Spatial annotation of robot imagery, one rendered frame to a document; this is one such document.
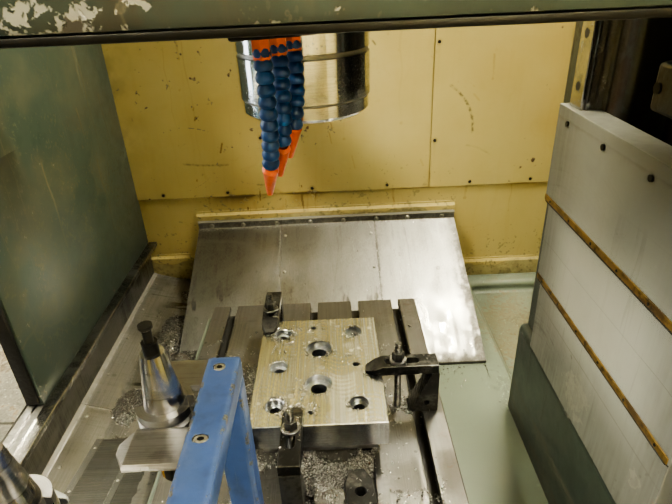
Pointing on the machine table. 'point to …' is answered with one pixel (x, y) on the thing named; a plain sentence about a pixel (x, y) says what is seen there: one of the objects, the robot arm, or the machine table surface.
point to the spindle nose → (319, 76)
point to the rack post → (243, 457)
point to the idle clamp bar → (361, 481)
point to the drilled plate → (378, 430)
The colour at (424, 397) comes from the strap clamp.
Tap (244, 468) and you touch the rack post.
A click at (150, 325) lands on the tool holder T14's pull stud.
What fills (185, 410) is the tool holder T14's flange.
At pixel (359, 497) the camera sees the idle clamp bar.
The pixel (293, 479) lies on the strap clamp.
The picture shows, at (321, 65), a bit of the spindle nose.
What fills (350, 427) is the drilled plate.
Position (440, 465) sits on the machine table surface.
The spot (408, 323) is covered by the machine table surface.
